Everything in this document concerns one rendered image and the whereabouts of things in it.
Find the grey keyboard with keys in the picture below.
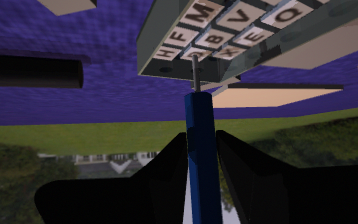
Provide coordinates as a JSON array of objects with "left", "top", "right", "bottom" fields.
[{"left": 136, "top": 0, "right": 358, "bottom": 84}]

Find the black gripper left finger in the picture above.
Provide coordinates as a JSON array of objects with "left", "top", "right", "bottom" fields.
[{"left": 34, "top": 132, "right": 188, "bottom": 224}]

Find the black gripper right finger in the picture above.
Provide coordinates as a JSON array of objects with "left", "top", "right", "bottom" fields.
[{"left": 216, "top": 130, "right": 358, "bottom": 224}]

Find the blue stylus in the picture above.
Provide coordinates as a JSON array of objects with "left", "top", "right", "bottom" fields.
[{"left": 184, "top": 68, "right": 224, "bottom": 224}]

